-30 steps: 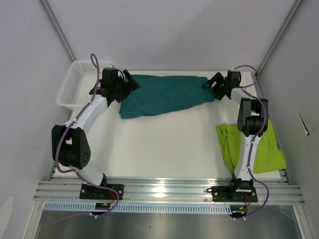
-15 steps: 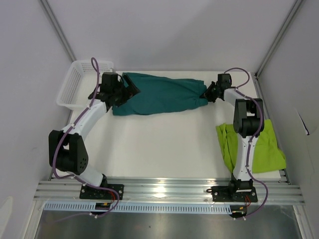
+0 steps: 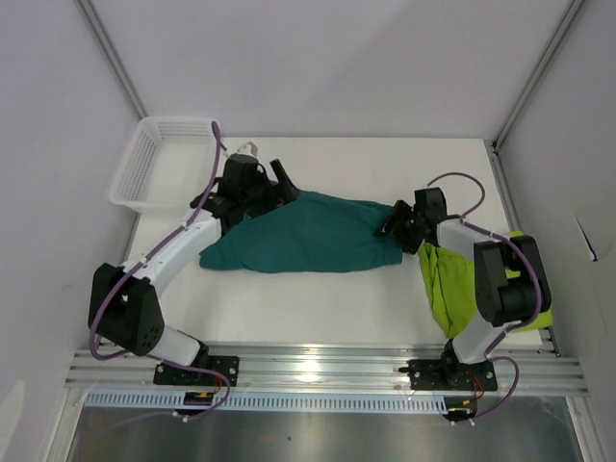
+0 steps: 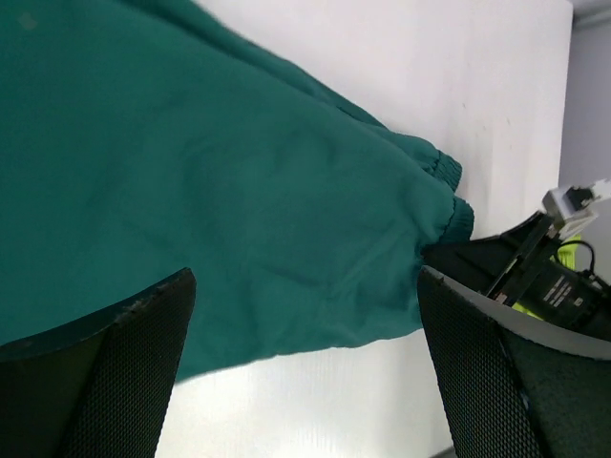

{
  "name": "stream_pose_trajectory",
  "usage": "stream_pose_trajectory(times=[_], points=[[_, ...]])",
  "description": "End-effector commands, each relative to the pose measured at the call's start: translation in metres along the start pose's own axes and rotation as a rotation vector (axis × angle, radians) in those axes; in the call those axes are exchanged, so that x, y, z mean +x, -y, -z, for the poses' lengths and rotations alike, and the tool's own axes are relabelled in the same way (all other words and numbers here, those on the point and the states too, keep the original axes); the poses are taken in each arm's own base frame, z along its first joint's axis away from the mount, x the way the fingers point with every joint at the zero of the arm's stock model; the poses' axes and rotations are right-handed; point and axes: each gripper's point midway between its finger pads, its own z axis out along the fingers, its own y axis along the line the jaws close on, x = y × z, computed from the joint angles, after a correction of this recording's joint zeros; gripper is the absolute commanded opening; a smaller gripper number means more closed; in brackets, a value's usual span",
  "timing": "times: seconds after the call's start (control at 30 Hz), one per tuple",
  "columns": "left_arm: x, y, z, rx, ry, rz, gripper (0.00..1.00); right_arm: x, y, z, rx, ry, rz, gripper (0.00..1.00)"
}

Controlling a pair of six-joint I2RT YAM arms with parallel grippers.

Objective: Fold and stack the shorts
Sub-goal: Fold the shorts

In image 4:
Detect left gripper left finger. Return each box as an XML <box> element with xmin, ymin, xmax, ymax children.
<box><xmin>1</xmin><ymin>268</ymin><xmax>197</xmax><ymax>457</ymax></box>

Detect lime green shorts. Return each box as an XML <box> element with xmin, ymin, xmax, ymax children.
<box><xmin>512</xmin><ymin>236</ymin><xmax>588</xmax><ymax>325</ymax></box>

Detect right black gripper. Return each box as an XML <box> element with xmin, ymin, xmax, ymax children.
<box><xmin>423</xmin><ymin>212</ymin><xmax>610</xmax><ymax>341</ymax></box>

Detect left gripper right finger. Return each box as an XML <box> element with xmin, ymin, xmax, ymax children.
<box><xmin>418</xmin><ymin>267</ymin><xmax>610</xmax><ymax>458</ymax></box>

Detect teal green shorts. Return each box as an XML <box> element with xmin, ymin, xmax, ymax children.
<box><xmin>1</xmin><ymin>1</ymin><xmax>474</xmax><ymax>379</ymax></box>

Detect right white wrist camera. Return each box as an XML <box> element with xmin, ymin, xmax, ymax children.
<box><xmin>542</xmin><ymin>178</ymin><xmax>610</xmax><ymax>240</ymax></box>

